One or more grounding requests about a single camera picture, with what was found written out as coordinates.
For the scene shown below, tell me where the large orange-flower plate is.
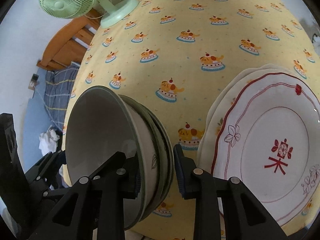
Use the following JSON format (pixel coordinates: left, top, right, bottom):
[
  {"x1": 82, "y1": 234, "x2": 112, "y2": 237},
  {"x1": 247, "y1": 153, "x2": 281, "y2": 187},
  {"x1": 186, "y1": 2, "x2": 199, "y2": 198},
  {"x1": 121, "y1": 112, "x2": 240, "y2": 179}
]
[{"x1": 196, "y1": 68, "x2": 320, "y2": 230}]

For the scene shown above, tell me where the red-rimmed white plate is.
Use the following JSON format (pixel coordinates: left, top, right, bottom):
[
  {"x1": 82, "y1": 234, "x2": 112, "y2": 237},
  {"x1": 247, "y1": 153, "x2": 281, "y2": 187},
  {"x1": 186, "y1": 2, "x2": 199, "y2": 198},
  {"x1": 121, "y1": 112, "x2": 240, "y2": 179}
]
[{"x1": 211, "y1": 71, "x2": 320, "y2": 228}]

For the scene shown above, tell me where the green desk fan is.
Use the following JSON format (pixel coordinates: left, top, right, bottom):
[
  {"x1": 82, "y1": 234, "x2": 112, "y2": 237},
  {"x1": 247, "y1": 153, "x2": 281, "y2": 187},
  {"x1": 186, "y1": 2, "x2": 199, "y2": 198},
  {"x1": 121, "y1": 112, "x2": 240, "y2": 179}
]
[{"x1": 39, "y1": 0, "x2": 139, "y2": 28}]

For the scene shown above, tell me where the blue checked bedsheet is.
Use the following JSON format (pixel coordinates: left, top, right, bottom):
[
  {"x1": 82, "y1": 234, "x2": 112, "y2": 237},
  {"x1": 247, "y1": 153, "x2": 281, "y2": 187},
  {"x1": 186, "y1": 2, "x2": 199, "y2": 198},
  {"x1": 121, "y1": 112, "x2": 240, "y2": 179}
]
[{"x1": 22, "y1": 68, "x2": 53, "y2": 172}]

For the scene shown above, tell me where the wooden bed headboard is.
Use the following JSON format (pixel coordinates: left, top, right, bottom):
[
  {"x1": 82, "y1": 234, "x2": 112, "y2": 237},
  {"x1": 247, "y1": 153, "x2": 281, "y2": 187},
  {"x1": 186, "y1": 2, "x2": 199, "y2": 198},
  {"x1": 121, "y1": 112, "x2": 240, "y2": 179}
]
[{"x1": 36, "y1": 9, "x2": 102, "y2": 71}]

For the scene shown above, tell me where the grey plaid pillow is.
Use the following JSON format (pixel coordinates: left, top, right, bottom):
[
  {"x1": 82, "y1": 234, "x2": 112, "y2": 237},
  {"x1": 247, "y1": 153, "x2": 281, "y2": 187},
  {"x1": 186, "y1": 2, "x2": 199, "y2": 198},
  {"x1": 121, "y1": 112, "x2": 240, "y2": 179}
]
[{"x1": 43, "y1": 61, "x2": 80, "y2": 132}]

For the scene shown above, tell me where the scalloped orange-flower plate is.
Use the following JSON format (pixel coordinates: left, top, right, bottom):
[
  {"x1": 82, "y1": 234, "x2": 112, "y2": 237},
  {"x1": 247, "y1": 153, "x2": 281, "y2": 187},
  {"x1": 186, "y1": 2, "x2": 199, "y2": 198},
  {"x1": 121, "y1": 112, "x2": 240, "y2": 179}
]
[{"x1": 205, "y1": 63, "x2": 292, "y2": 135}]

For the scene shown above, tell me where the white crumpled cloth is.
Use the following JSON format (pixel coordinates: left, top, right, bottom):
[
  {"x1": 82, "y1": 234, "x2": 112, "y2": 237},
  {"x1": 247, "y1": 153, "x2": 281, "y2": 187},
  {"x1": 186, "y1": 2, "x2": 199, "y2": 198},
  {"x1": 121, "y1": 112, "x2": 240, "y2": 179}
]
[{"x1": 39, "y1": 127, "x2": 60, "y2": 156}]

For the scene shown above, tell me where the wall power outlet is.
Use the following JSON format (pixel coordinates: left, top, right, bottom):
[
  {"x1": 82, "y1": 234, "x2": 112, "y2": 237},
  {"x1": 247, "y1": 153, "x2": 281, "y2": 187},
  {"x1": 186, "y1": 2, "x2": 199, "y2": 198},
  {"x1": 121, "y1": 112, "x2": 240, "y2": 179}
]
[{"x1": 28, "y1": 74, "x2": 39, "y2": 91}]

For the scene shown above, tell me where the yellow patterned tablecloth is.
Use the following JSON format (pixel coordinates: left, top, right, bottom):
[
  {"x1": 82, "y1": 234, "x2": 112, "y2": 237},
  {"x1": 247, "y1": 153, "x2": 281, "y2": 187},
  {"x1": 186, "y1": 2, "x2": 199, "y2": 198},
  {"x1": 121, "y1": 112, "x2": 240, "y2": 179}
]
[{"x1": 62, "y1": 0, "x2": 320, "y2": 240}]

